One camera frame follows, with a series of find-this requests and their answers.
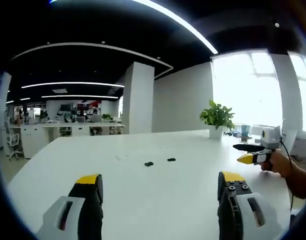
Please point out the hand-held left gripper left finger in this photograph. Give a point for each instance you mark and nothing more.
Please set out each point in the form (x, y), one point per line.
(68, 212)

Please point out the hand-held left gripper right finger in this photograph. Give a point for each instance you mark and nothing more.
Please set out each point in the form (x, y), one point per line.
(245, 212)

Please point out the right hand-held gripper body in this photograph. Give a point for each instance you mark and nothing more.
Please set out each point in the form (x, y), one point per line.
(270, 138)

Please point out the black plastic buckle part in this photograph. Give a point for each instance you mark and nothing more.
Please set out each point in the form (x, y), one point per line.
(171, 159)
(148, 164)

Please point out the person's right hand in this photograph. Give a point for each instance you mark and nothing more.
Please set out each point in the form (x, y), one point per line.
(279, 163)

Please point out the blue object on windowsill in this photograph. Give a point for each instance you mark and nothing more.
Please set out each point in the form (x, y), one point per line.
(246, 133)

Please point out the green potted plant white pot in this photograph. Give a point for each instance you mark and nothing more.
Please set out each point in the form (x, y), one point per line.
(216, 117)

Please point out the white office desk row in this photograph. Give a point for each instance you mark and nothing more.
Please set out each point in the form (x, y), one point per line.
(55, 128)

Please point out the white office chair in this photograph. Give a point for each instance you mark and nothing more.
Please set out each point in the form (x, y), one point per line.
(13, 140)

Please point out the curved ceiling light strip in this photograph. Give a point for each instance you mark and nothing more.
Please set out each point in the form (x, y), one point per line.
(93, 46)

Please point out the dark wall monitor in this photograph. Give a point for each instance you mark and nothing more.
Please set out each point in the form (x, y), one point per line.
(65, 107)

